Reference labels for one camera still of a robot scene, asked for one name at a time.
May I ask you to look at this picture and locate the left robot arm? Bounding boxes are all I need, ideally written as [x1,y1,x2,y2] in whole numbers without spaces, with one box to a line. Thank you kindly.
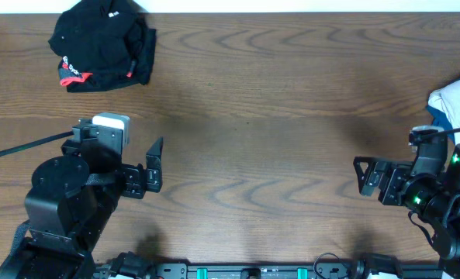
[0,115,164,278]

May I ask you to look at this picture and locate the folded black garment orange trim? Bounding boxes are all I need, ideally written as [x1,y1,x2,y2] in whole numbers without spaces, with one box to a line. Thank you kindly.
[58,18,156,93]

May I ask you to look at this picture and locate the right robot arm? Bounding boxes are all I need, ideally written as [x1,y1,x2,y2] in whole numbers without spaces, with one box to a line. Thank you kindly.
[353,126,460,278]

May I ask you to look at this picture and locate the blue shirt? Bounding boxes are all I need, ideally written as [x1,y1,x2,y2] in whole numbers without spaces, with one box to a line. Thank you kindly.
[425,64,460,144]

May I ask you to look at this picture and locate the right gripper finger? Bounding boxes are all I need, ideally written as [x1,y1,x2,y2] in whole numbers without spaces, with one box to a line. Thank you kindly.
[358,171,381,196]
[353,157,392,182]

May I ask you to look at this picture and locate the black shirt with white logo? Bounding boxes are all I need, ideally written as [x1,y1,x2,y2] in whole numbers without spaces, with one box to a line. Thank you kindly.
[49,0,148,75]

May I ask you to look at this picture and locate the black base rail green clamps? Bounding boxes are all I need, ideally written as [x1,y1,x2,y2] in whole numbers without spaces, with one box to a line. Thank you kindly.
[92,253,450,279]

